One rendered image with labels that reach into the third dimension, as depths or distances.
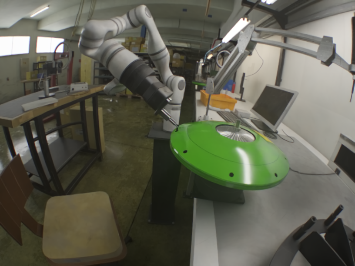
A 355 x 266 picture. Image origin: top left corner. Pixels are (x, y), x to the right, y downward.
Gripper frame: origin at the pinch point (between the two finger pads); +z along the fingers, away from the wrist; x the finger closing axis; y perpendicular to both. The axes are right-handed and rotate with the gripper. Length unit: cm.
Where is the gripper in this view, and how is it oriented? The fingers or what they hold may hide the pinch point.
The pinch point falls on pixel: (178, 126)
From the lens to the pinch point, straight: 37.5
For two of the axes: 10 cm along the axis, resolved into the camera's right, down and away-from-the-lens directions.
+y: 6.6, -6.4, -3.9
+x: 1.7, -3.7, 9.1
